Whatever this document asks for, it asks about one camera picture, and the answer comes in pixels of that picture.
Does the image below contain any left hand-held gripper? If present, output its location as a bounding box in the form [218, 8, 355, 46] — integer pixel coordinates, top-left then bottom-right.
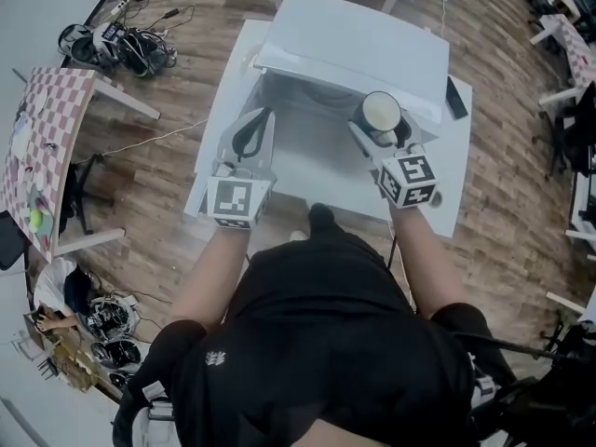
[205, 106, 278, 232]

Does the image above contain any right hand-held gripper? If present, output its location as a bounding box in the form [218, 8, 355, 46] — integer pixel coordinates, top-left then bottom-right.
[346, 111, 441, 210]

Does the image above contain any white microwave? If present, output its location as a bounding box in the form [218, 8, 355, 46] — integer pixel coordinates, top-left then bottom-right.
[183, 0, 452, 221]

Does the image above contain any person's right forearm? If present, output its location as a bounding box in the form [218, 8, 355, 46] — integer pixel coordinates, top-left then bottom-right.
[388, 205, 467, 318]

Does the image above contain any person's left forearm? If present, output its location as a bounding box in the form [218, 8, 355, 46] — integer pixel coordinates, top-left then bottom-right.
[169, 223, 251, 330]

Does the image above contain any white table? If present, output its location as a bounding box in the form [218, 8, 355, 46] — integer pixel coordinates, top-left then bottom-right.
[193, 19, 475, 239]

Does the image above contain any black phone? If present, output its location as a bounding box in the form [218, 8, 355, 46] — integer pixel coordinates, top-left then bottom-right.
[445, 75, 469, 120]

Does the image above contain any black office chair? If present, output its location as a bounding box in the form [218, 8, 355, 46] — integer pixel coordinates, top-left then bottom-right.
[533, 81, 596, 176]
[58, 154, 115, 236]
[0, 210, 32, 272]

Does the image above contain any black display box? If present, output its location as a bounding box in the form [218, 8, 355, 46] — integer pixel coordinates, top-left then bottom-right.
[92, 20, 127, 58]

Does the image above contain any checkered wood-edged table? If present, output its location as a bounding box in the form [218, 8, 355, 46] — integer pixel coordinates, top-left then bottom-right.
[0, 66, 162, 264]

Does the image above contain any white black helmet headset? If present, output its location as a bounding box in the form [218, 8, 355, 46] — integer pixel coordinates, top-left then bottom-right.
[58, 23, 102, 62]

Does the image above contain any checkered white-framed table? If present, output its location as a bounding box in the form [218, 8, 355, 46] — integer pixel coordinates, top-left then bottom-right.
[530, 14, 596, 106]

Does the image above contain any person's black clothing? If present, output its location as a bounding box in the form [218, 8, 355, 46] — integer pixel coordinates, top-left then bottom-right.
[111, 202, 518, 447]

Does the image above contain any white plate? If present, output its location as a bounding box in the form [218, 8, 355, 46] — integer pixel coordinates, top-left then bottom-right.
[30, 86, 50, 114]

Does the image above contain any white metal rack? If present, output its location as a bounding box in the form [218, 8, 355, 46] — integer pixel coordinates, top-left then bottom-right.
[565, 169, 596, 260]

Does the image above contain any white cloth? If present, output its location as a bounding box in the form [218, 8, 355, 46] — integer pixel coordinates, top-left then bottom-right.
[9, 112, 32, 160]

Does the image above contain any black equipment stand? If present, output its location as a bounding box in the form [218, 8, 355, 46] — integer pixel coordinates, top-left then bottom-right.
[446, 331, 596, 447]

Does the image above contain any white waist pack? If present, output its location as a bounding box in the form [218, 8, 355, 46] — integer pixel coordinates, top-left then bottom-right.
[132, 382, 181, 447]

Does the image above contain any white curved desk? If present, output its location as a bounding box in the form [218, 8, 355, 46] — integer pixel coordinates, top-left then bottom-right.
[0, 332, 123, 447]

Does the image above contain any white floor cable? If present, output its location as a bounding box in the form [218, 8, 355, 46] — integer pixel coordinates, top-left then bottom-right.
[387, 223, 415, 307]
[76, 118, 209, 163]

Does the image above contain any black cable bundle device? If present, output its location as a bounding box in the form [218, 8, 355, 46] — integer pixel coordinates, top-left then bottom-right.
[118, 28, 178, 78]

